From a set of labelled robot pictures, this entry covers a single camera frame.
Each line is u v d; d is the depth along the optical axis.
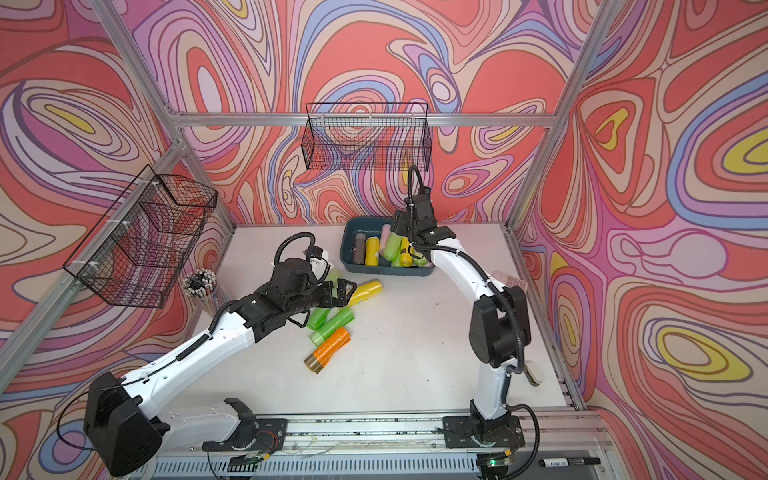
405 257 1.01
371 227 1.16
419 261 1.01
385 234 1.12
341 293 0.68
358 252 1.08
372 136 0.96
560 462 0.69
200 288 0.81
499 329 0.51
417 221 0.68
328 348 0.84
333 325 0.90
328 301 0.68
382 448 0.73
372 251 1.08
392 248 1.02
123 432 0.38
